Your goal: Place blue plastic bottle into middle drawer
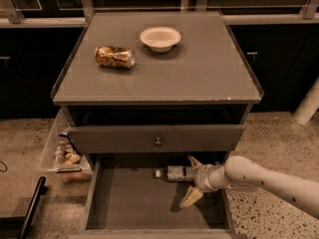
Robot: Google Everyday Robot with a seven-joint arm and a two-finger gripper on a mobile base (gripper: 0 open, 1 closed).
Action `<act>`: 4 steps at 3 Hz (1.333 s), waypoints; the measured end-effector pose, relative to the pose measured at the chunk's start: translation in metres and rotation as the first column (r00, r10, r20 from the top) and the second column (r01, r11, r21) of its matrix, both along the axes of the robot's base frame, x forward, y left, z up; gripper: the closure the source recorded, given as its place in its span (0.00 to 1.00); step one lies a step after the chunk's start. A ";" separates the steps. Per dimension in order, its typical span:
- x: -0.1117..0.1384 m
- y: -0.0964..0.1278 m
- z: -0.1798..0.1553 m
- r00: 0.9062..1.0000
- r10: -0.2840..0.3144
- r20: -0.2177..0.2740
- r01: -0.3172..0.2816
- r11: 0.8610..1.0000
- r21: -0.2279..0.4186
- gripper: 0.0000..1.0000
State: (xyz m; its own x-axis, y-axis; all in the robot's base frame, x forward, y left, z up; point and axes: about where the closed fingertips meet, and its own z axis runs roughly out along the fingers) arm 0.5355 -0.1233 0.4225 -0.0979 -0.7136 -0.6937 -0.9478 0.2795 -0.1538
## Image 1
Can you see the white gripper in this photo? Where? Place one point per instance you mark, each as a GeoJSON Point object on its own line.
{"type": "Point", "coordinates": [201, 177]}

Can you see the clear plastic water bottle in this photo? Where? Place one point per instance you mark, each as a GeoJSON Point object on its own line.
{"type": "Point", "coordinates": [175, 173]}

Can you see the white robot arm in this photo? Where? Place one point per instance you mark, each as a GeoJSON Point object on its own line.
{"type": "Point", "coordinates": [240, 173]}

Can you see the round metal drawer knob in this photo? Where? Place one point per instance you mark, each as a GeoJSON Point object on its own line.
{"type": "Point", "coordinates": [158, 141]}

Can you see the open grey middle drawer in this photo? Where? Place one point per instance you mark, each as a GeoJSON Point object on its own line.
{"type": "Point", "coordinates": [134, 199]}

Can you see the grey drawer cabinet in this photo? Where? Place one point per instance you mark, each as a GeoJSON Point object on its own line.
{"type": "Point", "coordinates": [203, 79]}

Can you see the grey top drawer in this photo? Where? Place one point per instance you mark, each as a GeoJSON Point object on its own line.
{"type": "Point", "coordinates": [141, 138]}

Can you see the snack items in bin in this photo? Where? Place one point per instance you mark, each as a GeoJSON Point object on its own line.
{"type": "Point", "coordinates": [65, 152]}

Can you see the crushed gold can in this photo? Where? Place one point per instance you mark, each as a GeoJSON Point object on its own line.
{"type": "Point", "coordinates": [115, 57]}

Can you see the black bar on floor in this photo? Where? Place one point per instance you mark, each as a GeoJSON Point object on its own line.
{"type": "Point", "coordinates": [40, 190]}

